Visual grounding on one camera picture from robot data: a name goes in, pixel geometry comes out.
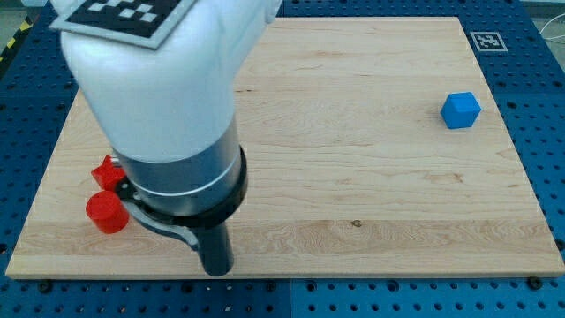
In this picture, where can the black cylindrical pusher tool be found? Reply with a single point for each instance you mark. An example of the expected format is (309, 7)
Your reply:
(205, 233)

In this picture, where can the blue cube block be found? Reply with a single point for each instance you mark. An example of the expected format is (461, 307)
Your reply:
(460, 110)

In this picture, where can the fiducial marker on table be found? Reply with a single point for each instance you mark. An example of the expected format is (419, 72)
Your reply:
(488, 41)

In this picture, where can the red star block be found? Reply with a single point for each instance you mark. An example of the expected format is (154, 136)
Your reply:
(107, 175)

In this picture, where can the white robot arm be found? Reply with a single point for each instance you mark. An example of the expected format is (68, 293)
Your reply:
(158, 76)

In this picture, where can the red cylinder block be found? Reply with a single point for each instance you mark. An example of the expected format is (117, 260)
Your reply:
(107, 212)

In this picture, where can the fiducial marker on arm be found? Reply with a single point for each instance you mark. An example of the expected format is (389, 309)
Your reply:
(143, 23)

